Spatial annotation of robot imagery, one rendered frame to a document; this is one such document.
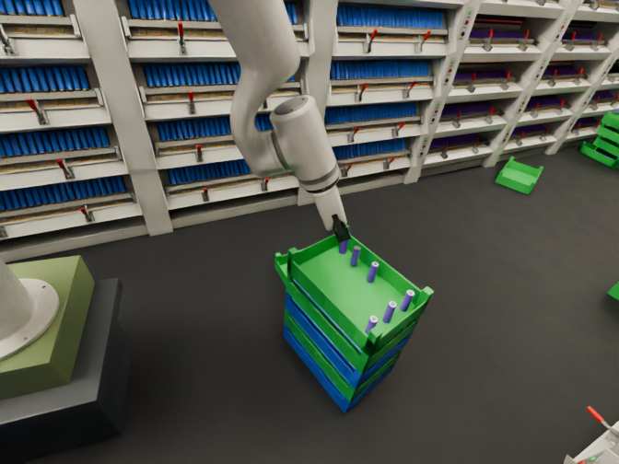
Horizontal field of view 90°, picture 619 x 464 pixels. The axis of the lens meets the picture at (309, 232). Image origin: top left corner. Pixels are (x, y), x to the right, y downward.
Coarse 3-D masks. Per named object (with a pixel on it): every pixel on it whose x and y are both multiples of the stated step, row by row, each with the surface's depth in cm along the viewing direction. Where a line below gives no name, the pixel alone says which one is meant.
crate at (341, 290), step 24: (336, 240) 91; (288, 264) 81; (312, 264) 86; (336, 264) 86; (360, 264) 87; (384, 264) 81; (312, 288) 75; (336, 288) 80; (360, 288) 80; (384, 288) 81; (408, 288) 78; (336, 312) 70; (360, 312) 75; (384, 312) 75; (408, 312) 76; (360, 336) 66; (384, 336) 65
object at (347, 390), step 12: (288, 312) 93; (288, 324) 96; (300, 336) 92; (312, 348) 88; (324, 360) 85; (396, 360) 92; (336, 372) 82; (336, 384) 84; (348, 384) 85; (348, 396) 81
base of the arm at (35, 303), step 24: (0, 264) 54; (0, 288) 53; (24, 288) 60; (48, 288) 65; (0, 312) 54; (24, 312) 59; (48, 312) 61; (0, 336) 56; (24, 336) 58; (0, 360) 55
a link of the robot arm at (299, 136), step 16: (304, 96) 54; (272, 112) 54; (288, 112) 51; (304, 112) 50; (288, 128) 52; (304, 128) 52; (320, 128) 54; (288, 144) 54; (304, 144) 53; (320, 144) 55; (288, 160) 56; (304, 160) 56; (320, 160) 56; (304, 176) 58; (320, 176) 58
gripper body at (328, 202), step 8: (312, 192) 62; (320, 192) 61; (328, 192) 61; (336, 192) 62; (320, 200) 61; (328, 200) 61; (336, 200) 62; (320, 208) 62; (328, 208) 62; (336, 208) 63; (328, 216) 64; (344, 216) 64; (328, 224) 65; (344, 224) 66
